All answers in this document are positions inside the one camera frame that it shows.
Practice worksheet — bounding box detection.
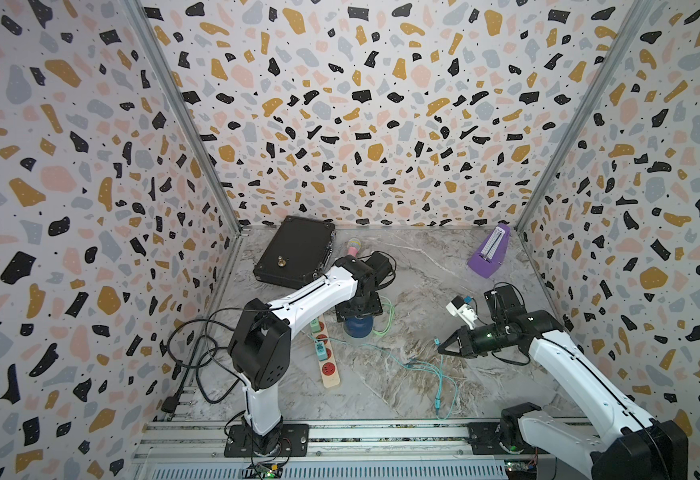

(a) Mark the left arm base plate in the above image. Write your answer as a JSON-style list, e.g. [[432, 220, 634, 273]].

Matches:
[[224, 422, 310, 460]]

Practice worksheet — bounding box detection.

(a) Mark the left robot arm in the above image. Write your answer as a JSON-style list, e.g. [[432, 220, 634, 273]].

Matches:
[[228, 251, 397, 441]]

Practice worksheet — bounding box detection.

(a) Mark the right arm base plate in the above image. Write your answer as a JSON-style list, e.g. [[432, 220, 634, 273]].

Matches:
[[467, 421, 548, 455]]

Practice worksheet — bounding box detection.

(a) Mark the black hard case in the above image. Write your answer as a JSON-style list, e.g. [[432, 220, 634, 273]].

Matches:
[[253, 216, 336, 290]]

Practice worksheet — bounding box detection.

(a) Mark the purple metronome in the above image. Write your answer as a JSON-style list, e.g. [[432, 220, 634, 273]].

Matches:
[[467, 225, 511, 278]]

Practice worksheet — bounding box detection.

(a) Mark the aluminium front rail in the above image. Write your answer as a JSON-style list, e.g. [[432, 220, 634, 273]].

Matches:
[[127, 419, 583, 479]]

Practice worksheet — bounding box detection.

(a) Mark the teal charging cable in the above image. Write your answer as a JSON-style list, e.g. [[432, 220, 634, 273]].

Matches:
[[307, 333, 460, 421]]

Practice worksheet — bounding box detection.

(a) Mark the beige red power strip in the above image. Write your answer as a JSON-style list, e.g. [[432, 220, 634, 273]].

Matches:
[[313, 315, 341, 389]]

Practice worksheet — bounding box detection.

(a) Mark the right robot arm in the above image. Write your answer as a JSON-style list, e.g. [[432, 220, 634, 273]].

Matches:
[[438, 282, 689, 479]]

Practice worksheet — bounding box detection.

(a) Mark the pink toy microphone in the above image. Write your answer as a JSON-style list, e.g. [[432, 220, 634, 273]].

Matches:
[[347, 238, 362, 257]]

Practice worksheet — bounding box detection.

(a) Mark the teal USB charger plug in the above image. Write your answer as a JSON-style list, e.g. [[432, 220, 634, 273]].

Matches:
[[315, 341, 331, 362]]

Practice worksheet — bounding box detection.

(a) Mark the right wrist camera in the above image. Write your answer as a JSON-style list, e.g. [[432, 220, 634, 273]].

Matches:
[[446, 295, 478, 330]]

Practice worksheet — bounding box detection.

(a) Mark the green charging cable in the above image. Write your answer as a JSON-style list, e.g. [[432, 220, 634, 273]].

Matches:
[[371, 297, 397, 337]]

